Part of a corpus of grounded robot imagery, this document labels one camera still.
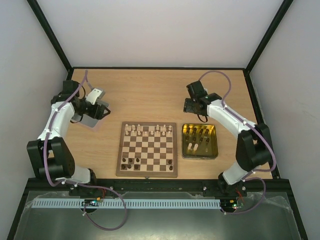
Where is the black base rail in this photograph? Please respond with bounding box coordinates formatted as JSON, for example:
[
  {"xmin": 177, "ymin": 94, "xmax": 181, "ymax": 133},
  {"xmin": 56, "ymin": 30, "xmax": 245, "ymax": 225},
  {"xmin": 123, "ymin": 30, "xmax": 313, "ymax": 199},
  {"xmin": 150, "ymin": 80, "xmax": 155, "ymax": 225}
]
[{"xmin": 26, "ymin": 177, "xmax": 291, "ymax": 198}]

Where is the gold tin with pieces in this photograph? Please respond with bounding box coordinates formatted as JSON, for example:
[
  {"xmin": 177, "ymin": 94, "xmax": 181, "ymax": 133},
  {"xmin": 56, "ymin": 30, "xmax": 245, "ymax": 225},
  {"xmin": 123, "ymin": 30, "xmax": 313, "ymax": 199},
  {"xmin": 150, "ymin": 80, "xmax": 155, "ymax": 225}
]
[{"xmin": 181, "ymin": 123, "xmax": 219, "ymax": 160}]

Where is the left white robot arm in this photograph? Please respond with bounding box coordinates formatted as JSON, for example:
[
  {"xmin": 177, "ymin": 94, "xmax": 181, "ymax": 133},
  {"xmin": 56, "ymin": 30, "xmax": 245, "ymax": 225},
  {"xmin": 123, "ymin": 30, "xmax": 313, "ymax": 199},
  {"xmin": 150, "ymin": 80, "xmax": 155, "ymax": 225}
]
[{"xmin": 26, "ymin": 80, "xmax": 111, "ymax": 186}]

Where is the white slotted cable duct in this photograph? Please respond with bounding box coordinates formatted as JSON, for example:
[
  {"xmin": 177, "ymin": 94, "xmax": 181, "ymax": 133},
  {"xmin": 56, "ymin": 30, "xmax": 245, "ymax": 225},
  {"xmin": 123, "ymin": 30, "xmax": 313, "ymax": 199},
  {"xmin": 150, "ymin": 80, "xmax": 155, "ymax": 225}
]
[{"xmin": 31, "ymin": 198, "xmax": 221, "ymax": 210}]

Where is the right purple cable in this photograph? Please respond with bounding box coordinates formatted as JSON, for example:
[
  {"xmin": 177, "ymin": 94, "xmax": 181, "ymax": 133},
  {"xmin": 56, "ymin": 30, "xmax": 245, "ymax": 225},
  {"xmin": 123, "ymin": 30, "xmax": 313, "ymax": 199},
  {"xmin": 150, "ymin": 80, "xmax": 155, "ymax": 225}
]
[{"xmin": 198, "ymin": 70, "xmax": 278, "ymax": 216}]

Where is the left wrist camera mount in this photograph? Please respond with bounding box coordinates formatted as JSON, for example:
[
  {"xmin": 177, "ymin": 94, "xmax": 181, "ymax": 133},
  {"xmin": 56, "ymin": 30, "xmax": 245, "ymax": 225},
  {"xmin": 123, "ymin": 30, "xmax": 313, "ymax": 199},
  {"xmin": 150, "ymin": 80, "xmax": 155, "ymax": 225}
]
[{"xmin": 85, "ymin": 88, "xmax": 109, "ymax": 107}]

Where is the wooden chess board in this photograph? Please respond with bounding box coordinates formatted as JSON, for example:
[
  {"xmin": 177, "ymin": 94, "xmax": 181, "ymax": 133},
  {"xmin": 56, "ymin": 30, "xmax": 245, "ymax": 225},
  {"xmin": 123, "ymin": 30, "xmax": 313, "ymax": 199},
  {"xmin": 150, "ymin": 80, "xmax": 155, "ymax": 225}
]
[{"xmin": 115, "ymin": 121, "xmax": 178, "ymax": 178}]

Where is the silver tin lid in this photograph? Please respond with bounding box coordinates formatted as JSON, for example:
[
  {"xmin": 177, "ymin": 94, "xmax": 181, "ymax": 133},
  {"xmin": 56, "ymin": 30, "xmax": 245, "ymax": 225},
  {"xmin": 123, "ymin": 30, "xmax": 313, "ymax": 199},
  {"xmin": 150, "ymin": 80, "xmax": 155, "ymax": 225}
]
[{"xmin": 70, "ymin": 113, "xmax": 99, "ymax": 128}]

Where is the black enclosure frame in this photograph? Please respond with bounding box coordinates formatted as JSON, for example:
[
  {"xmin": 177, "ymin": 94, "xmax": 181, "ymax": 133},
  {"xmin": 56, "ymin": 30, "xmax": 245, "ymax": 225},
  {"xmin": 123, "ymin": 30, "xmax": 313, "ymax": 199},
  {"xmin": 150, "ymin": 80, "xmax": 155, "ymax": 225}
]
[{"xmin": 7, "ymin": 0, "xmax": 308, "ymax": 240}]

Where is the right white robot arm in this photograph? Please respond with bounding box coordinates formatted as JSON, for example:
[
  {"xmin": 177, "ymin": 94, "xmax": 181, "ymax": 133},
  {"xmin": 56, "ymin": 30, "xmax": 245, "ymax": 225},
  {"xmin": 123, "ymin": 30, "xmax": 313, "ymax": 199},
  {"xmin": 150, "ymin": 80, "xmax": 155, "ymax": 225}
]
[{"xmin": 183, "ymin": 80, "xmax": 277, "ymax": 196}]

